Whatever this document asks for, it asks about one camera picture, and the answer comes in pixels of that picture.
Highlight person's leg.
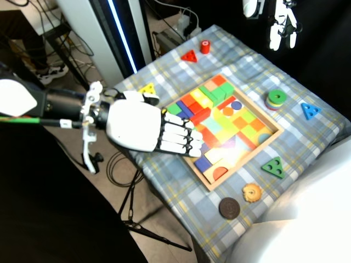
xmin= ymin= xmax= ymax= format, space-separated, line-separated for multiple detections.
xmin=8 ymin=32 xmax=47 ymax=72

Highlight person's shoe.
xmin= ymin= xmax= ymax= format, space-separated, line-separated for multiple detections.
xmin=35 ymin=64 xmax=69 ymax=85

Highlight blue triangle block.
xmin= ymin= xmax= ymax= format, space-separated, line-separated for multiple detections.
xmin=301 ymin=102 xmax=322 ymax=121

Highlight ring stack with green top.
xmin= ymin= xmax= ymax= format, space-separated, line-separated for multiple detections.
xmin=264 ymin=89 xmax=288 ymax=111

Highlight yellow triangle block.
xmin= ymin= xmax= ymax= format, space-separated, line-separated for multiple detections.
xmin=138 ymin=83 xmax=157 ymax=95

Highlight white robot body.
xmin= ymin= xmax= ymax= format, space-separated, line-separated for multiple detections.
xmin=227 ymin=136 xmax=351 ymax=263

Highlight grey metal box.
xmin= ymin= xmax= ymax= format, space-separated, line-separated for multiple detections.
xmin=155 ymin=28 xmax=190 ymax=53

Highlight dark chocolate toy cookie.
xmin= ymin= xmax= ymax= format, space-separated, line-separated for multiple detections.
xmin=218 ymin=197 xmax=241 ymax=220

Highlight blue plaid cloth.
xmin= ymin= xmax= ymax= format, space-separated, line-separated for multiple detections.
xmin=114 ymin=24 xmax=348 ymax=263

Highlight wooden block tray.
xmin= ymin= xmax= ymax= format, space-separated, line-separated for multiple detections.
xmin=163 ymin=73 xmax=285 ymax=192

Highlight black tripod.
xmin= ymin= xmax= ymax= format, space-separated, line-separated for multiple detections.
xmin=117 ymin=164 xmax=193 ymax=252

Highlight red cylinder with hole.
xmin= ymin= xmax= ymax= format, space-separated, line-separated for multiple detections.
xmin=199 ymin=40 xmax=212 ymax=55

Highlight white cabinet with blue light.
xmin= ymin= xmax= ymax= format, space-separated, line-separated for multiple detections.
xmin=56 ymin=0 xmax=154 ymax=80

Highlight green triangle block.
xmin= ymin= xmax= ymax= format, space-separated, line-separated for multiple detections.
xmin=261 ymin=156 xmax=286 ymax=180

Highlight white power strip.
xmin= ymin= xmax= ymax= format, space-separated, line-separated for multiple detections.
xmin=175 ymin=13 xmax=202 ymax=38

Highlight tan toy cookie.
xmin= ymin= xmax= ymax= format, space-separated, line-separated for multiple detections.
xmin=241 ymin=182 xmax=263 ymax=204

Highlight black desk frame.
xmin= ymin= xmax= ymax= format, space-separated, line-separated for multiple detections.
xmin=0 ymin=9 xmax=91 ymax=90

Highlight red triangle block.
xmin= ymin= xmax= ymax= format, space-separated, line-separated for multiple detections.
xmin=180 ymin=50 xmax=199 ymax=64

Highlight black coiled cable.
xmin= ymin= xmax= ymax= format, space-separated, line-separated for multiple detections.
xmin=106 ymin=150 xmax=145 ymax=187

